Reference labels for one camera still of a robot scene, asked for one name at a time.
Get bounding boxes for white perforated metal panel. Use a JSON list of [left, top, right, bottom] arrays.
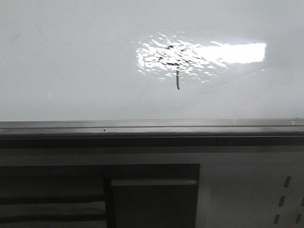
[[196, 152, 304, 228]]

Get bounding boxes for dark slatted rack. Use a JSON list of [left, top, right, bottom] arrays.
[[0, 164, 200, 228]]

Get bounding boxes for dark grey square panel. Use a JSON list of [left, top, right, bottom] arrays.
[[111, 179, 198, 228]]

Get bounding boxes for grey aluminium whiteboard frame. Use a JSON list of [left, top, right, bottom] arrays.
[[0, 118, 304, 149]]

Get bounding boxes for white whiteboard surface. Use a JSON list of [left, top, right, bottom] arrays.
[[0, 0, 304, 121]]

